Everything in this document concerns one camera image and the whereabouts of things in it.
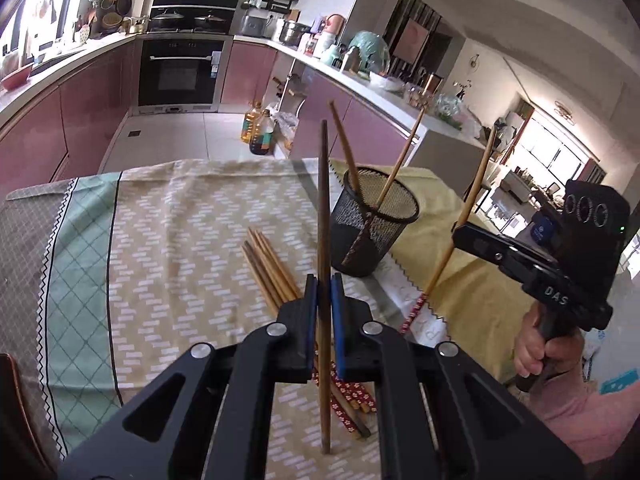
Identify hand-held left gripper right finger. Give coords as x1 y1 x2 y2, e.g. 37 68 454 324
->
330 272 586 480

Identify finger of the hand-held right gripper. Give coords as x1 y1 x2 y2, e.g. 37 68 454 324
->
452 222 543 281

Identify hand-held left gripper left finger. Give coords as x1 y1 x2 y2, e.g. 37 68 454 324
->
57 274 321 480

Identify wooden chopstick red patterned end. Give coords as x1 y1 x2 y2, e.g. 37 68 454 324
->
399 125 498 335

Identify bunch of wooden chopsticks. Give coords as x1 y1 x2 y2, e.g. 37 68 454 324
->
241 227 378 440

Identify black mesh utensil cup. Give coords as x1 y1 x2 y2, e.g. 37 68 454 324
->
330 166 421 278

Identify dark brown chopstick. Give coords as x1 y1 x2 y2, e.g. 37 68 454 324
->
316 119 333 455

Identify light wooden chopstick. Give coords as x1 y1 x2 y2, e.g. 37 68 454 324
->
345 107 427 268

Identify brown wooden chopstick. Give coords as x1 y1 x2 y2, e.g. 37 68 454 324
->
327 100 363 198

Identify person's right forearm pink sleeve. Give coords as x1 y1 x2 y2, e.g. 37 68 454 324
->
527 355 640 466

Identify person's right hand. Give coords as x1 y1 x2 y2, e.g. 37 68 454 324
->
514 307 585 377

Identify yellow cloth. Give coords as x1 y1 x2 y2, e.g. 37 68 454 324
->
330 160 531 391

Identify living room window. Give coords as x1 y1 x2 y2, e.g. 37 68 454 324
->
520 112 588 181

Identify cyan box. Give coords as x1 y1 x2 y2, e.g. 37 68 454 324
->
600 367 640 397

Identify patterned beige green tablecloth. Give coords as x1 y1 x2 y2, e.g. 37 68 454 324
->
0 158 451 480

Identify cooking oil bottles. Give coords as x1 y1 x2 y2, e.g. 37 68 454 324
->
248 110 277 156

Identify clear plastic bag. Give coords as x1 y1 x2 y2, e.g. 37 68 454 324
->
272 110 299 152

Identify yellow cooking oil bottle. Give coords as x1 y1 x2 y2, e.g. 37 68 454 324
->
243 102 264 144

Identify dark framed door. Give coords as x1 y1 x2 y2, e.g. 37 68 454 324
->
382 0 443 81

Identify teal plastic bag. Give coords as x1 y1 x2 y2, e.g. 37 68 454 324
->
349 30 391 74

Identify pink cabinets with long counter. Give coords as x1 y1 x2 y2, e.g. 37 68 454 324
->
220 37 431 171

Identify black built-in oven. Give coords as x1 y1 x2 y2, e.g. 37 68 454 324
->
137 37 224 113

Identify steel stock pot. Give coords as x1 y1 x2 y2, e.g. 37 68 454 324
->
277 20 311 47

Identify dark brown wooden chair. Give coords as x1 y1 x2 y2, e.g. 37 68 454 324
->
0 354 57 480

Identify pink cabinets under window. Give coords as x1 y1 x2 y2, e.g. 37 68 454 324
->
0 35 138 196

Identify red bowl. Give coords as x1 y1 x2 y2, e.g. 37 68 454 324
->
0 62 35 92

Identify kitchen window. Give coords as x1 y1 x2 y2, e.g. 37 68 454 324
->
15 0 83 56

